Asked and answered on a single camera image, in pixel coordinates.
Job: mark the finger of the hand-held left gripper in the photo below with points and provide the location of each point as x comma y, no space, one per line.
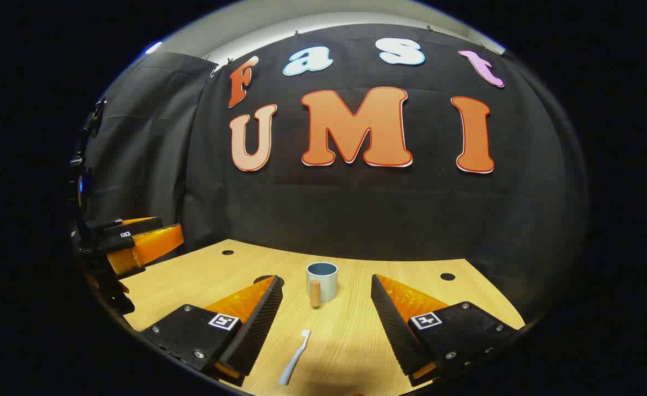
153,245
131,225

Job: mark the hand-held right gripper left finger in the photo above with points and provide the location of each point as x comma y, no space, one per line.
257,330

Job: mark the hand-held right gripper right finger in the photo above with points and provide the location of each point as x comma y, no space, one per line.
392,330

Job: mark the white toothbrush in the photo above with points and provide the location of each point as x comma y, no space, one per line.
296,360

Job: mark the dark brown round coaster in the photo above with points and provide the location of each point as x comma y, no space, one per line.
263,279

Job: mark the wooden desktop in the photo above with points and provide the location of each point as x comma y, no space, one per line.
345,341

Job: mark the black backdrop cloth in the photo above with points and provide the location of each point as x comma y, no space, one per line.
356,209

